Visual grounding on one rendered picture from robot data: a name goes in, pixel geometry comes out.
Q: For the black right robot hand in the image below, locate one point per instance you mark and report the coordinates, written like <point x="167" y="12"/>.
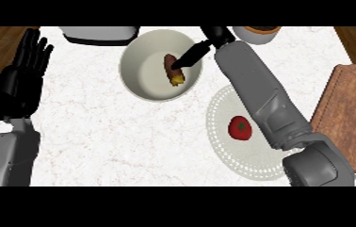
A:
<point x="204" y="47"/>

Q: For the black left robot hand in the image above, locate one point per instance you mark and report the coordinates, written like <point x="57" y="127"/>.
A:
<point x="20" y="80"/>

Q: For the brown sweet potato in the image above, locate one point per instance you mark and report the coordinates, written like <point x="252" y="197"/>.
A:
<point x="173" y="72"/>

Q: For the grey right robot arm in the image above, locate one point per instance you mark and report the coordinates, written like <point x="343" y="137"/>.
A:
<point x="273" y="111"/>

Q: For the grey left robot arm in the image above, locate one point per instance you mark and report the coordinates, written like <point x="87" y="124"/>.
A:
<point x="16" y="152"/>

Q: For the cream round bowl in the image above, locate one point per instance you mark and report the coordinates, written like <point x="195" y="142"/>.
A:
<point x="148" y="77"/>

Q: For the white round placemat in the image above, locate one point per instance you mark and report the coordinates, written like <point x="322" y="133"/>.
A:
<point x="241" y="149"/>

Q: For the white pot with brown rim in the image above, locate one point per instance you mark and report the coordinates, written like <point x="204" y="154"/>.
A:
<point x="257" y="34"/>

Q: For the red tomato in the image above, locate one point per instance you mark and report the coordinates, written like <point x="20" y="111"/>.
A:
<point x="239" y="128"/>

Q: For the brown wooden cutting board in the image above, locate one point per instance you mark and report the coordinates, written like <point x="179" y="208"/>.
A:
<point x="335" y="108"/>

